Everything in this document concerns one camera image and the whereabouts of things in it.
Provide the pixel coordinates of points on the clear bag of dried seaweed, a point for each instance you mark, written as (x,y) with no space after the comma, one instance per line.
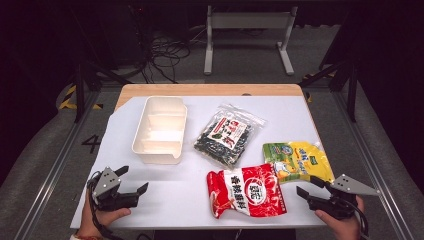
(226,135)

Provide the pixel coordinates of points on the red white seasoning packet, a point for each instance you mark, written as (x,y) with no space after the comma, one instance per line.
(248,191)

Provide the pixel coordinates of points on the grey metal stand frame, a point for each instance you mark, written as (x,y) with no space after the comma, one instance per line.
(248,20)

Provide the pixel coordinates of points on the aluminium floor rail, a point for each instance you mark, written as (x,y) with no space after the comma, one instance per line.
(373,150)
(53,173)

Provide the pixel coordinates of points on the white table cover sheet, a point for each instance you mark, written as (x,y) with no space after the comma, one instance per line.
(180,196)

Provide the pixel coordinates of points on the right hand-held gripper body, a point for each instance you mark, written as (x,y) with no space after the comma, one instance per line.
(340,203)

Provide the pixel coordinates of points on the yellow green spout pouch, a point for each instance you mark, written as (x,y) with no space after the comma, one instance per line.
(301,160)

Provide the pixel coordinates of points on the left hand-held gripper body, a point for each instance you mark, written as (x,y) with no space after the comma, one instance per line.
(106,186)

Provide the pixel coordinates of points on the person's right hand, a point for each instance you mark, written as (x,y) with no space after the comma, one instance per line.
(345,228)

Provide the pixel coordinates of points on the white divided plastic container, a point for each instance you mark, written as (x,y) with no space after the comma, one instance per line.
(160,133)

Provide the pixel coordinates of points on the person's left hand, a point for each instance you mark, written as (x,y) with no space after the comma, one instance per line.
(91,220)

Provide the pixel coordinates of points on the yellow black hazard tape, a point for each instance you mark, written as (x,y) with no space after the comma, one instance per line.
(68,100)

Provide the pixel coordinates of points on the black metal stand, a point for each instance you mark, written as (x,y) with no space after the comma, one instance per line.
(351,90)
(80,90)

